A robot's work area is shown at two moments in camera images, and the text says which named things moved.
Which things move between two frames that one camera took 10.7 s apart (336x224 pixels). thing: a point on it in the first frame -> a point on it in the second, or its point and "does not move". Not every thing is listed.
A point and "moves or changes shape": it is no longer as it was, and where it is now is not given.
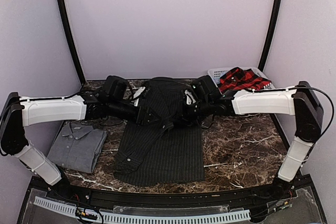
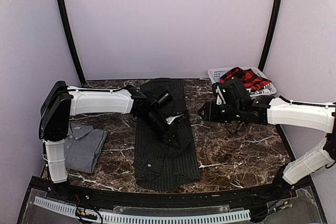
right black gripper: x=184 y=115 -> x=210 y=112
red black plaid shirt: x=238 y=79 does not move
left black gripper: x=143 y=121 -> x=172 y=132
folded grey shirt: x=76 y=147 does not move
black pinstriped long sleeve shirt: x=166 y=153 moves or changes shape
